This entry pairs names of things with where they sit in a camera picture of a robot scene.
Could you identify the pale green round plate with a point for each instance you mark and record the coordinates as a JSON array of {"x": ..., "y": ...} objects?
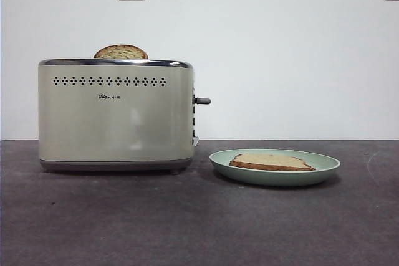
[{"x": 274, "y": 177}]

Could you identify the cream two-slot toaster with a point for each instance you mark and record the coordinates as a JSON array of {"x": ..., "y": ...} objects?
[{"x": 112, "y": 122}]

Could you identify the brown toast slice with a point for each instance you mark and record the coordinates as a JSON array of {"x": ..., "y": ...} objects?
[
  {"x": 121, "y": 51},
  {"x": 271, "y": 161}
]

